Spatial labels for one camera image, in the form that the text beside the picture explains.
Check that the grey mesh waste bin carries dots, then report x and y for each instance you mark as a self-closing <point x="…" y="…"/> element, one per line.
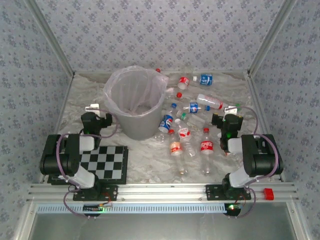
<point x="140" y="125"/>

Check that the crushed Pepsi bottle white base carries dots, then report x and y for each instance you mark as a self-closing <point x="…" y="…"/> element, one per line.
<point x="166" y="122"/>

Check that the translucent plastic bin liner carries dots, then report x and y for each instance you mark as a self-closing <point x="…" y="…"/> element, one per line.
<point x="130" y="85"/>

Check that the aluminium mounting rail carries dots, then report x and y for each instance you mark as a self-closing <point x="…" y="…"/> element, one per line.
<point x="162" y="192"/>

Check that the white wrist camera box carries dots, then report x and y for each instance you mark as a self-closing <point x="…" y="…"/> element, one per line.
<point x="92" y="107"/>
<point x="230" y="109"/>

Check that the short Pepsi bottle blue cap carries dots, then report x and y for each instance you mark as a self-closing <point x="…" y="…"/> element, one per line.
<point x="195" y="108"/>

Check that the small circuit board green light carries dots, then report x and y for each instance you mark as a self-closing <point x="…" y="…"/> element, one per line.
<point x="93" y="207"/>
<point x="232" y="208"/>

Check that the black and white checkerboard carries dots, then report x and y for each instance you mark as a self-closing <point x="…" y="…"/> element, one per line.
<point x="107" y="162"/>

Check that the large milky bottle red band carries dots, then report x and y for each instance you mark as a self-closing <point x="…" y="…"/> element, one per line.
<point x="210" y="100"/>

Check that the clear bottle red cap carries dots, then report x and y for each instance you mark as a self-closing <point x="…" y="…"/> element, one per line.
<point x="179" y="95"/>
<point x="157" y="70"/>

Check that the aluminium frame post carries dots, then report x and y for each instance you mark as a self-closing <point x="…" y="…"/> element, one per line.
<point x="272" y="37"/>
<point x="50" y="37"/>

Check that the black board under checkerboard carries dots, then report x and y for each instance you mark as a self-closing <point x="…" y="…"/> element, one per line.
<point x="126" y="165"/>

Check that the crushed clear unlabelled bottle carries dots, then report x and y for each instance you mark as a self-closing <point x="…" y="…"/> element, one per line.
<point x="160" y="137"/>
<point x="170" y="91"/>

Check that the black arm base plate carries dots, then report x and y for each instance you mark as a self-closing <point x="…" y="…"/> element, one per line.
<point x="213" y="192"/>
<point x="110" y="192"/>

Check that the red plastic block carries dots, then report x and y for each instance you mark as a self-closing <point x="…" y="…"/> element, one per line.
<point x="269" y="194"/>

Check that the clear bottle red Coca-Cola label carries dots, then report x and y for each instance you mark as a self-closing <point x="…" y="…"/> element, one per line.
<point x="206" y="146"/>

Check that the crushed red label bottle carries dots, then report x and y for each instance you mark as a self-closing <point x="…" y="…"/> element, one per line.
<point x="183" y="82"/>

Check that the blue label bottle white cap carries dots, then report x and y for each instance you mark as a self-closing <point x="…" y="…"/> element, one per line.
<point x="205" y="80"/>

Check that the clear bottle white red label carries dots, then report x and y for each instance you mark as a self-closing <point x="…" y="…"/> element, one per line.
<point x="184" y="134"/>

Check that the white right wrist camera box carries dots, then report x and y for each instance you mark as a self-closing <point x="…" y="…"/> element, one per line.
<point x="230" y="109"/>

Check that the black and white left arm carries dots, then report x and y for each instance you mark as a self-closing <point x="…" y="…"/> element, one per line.
<point x="62" y="155"/>

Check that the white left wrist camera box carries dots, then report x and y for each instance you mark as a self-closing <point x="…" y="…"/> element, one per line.
<point x="92" y="107"/>

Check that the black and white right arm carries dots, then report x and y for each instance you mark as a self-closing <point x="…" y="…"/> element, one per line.
<point x="262" y="155"/>

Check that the clear bottle orange red label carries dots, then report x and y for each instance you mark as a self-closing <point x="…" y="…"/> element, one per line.
<point x="175" y="147"/>

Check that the grey metal panel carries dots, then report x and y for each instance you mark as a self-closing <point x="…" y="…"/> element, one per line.
<point x="162" y="226"/>

